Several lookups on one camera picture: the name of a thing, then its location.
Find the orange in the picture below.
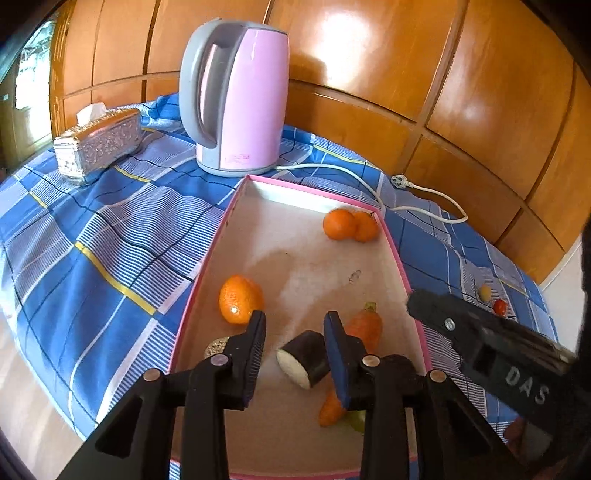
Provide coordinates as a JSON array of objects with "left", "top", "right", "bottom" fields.
[{"left": 218, "top": 275, "right": 264, "bottom": 325}]

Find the person's right hand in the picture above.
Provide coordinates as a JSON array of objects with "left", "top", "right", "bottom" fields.
[{"left": 503, "top": 417, "right": 526, "bottom": 449}]

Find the blue plaid tablecloth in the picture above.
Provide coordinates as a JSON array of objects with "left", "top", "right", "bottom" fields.
[{"left": 1, "top": 95, "right": 557, "bottom": 455}]

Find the dark eggplant piece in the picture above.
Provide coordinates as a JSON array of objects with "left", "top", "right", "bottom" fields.
[{"left": 276, "top": 330, "right": 331, "bottom": 390}]

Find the pink shallow tray box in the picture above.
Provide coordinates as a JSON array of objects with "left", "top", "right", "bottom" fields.
[{"left": 170, "top": 176, "right": 431, "bottom": 479}]

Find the white power cable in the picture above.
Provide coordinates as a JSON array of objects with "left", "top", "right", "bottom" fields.
[{"left": 274, "top": 162, "right": 470, "bottom": 226}]

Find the wooden panel wardrobe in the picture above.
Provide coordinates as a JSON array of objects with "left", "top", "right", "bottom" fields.
[{"left": 50, "top": 1, "right": 590, "bottom": 282}]

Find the red tomato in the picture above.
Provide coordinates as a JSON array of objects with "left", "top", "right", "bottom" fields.
[{"left": 493, "top": 299, "right": 507, "bottom": 317}]

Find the silver tissue box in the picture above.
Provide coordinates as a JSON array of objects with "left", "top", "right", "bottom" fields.
[{"left": 53, "top": 102, "right": 142, "bottom": 183}]

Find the orange carrot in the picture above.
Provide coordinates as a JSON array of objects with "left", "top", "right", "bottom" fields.
[{"left": 318, "top": 302, "right": 383, "bottom": 427}]

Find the orange mandarin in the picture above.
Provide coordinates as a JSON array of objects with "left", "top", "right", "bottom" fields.
[
  {"left": 322, "top": 208, "right": 358, "bottom": 241},
  {"left": 353, "top": 211, "right": 381, "bottom": 243}
]

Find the pink electric kettle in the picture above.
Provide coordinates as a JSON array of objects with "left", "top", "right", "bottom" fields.
[{"left": 178, "top": 19, "right": 290, "bottom": 177}]

